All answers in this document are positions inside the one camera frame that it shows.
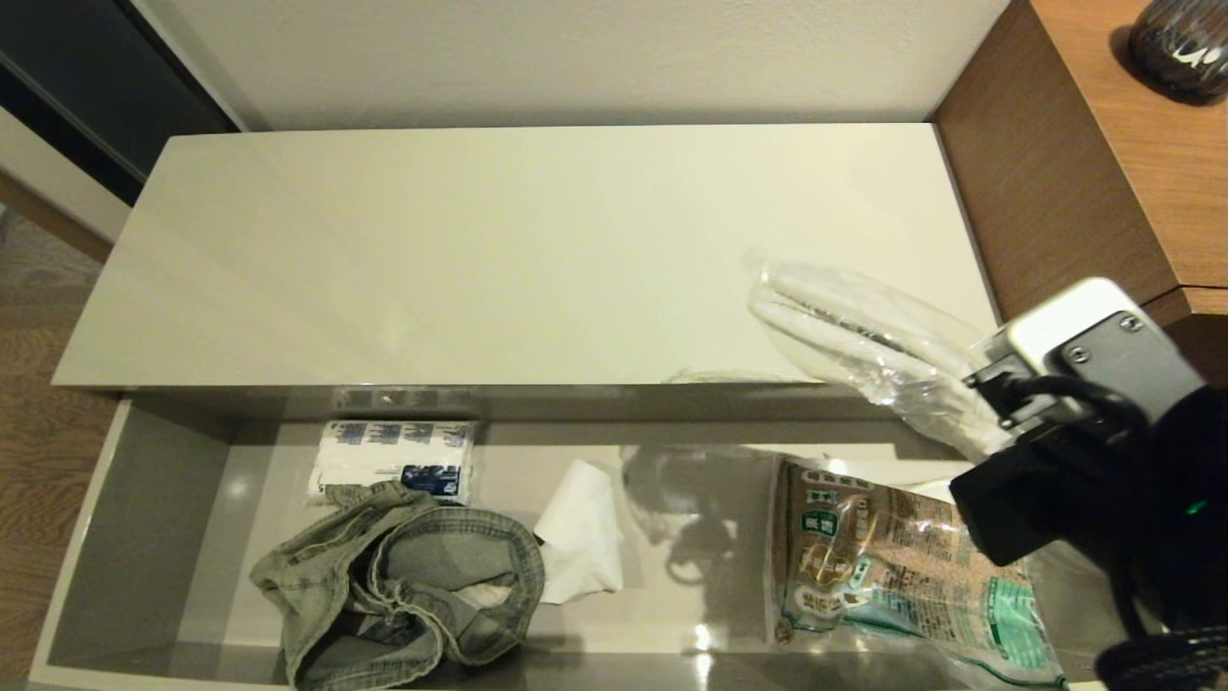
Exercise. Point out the dark door panel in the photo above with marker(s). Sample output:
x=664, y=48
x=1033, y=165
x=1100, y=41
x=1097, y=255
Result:
x=86, y=86

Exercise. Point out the white slippers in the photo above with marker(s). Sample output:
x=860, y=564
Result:
x=863, y=331

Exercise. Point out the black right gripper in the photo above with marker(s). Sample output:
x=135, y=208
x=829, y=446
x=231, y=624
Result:
x=1055, y=489

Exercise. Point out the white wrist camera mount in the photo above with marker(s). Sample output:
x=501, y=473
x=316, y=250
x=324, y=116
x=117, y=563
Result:
x=1074, y=321

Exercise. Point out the wooden skirting board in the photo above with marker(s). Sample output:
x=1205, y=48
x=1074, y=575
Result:
x=53, y=221

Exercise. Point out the crumpled faded denim jeans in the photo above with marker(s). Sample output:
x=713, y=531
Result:
x=413, y=566

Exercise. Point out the brown wooden desk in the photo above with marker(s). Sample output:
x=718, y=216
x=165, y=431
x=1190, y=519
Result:
x=1065, y=182

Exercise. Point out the glossy white low cabinet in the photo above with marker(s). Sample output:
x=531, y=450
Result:
x=432, y=259

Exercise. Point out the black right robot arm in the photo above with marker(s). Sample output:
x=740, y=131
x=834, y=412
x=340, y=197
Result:
x=1190, y=557

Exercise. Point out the white tissue pack blue print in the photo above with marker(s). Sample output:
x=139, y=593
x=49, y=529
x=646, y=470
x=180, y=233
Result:
x=384, y=461

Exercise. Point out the brown green snack bag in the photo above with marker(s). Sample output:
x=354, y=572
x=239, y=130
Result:
x=892, y=576

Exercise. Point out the dark glass vase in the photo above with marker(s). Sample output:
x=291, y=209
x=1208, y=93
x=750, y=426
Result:
x=1180, y=48

